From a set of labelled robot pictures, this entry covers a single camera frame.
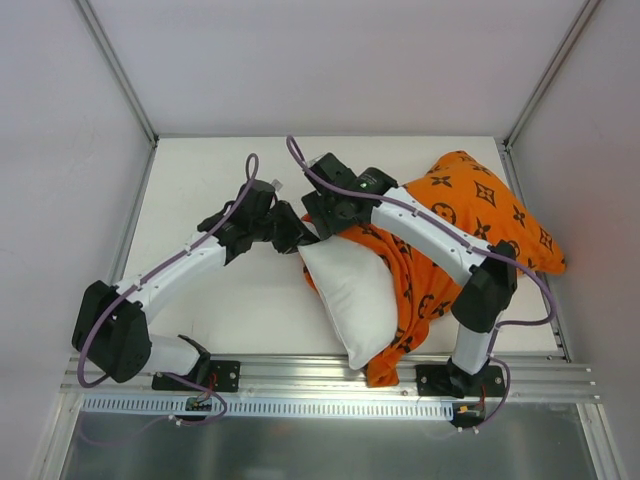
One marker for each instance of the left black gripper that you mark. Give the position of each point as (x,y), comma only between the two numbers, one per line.
(288,228)

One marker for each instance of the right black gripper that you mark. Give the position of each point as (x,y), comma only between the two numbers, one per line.
(319,216)

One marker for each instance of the white pillow insert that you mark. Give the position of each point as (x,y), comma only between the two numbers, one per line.
(357,292)

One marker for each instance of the orange patterned pillowcase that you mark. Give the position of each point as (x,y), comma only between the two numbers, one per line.
(468,195)

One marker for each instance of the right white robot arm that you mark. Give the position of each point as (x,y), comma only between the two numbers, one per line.
(485,274)

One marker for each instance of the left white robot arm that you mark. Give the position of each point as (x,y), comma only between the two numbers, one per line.
(112,327)

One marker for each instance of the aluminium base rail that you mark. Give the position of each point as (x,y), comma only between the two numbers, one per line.
(533,378)

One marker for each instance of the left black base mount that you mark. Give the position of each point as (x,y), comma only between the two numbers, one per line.
(218,375)

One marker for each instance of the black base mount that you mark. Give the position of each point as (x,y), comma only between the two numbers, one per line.
(439,379)
(218,375)

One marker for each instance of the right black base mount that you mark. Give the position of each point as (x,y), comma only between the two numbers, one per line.
(439,379)

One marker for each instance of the white slotted cable duct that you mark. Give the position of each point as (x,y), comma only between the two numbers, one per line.
(271,407)

